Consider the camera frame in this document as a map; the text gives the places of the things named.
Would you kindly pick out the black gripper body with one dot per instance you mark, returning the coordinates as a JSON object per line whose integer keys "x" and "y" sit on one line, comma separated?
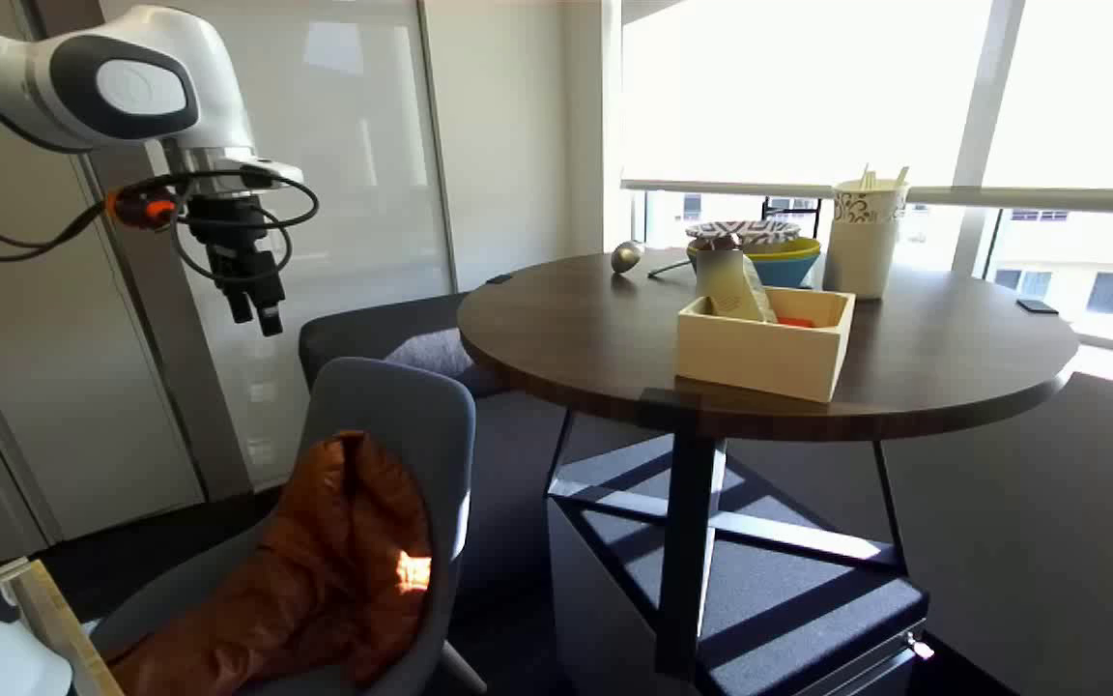
{"x": 236, "y": 243}

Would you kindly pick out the orange brown towel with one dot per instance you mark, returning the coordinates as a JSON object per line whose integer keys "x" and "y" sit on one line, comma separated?
{"x": 328, "y": 567}

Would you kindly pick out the grey shell chair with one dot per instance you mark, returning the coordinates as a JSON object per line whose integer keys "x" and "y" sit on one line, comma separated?
{"x": 415, "y": 409}

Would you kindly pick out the dark grey sofa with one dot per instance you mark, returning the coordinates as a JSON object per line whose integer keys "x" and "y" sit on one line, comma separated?
{"x": 1045, "y": 555}
{"x": 365, "y": 331}

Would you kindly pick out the grey sofa cushion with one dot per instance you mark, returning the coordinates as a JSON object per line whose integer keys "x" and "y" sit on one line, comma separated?
{"x": 436, "y": 351}

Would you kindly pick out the round dark wooden table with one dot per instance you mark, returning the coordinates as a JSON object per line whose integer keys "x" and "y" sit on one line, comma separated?
{"x": 582, "y": 342}

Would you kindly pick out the metallic ball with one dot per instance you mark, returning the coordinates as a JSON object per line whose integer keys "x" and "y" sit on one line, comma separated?
{"x": 623, "y": 257}

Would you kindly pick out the light wooden plank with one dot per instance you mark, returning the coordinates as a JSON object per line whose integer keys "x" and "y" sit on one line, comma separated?
{"x": 61, "y": 622}

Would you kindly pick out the yellow green packet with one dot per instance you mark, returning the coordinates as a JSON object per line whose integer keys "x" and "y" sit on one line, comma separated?
{"x": 735, "y": 287}

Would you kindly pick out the patterned bowl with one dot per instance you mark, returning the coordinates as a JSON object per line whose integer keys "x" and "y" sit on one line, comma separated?
{"x": 744, "y": 232}

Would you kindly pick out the light wooden box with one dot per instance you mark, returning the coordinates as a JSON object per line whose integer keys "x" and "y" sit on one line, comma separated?
{"x": 762, "y": 351}

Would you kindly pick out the blue bowl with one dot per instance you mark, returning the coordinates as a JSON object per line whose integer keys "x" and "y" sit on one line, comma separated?
{"x": 792, "y": 262}

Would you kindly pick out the small orange item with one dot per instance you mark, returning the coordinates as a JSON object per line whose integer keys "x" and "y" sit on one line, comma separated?
{"x": 795, "y": 319}

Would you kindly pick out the white paper cup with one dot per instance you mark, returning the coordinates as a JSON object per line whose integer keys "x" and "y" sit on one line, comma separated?
{"x": 864, "y": 243}

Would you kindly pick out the small black flat item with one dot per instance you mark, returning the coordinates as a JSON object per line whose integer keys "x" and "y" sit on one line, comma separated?
{"x": 1038, "y": 306}

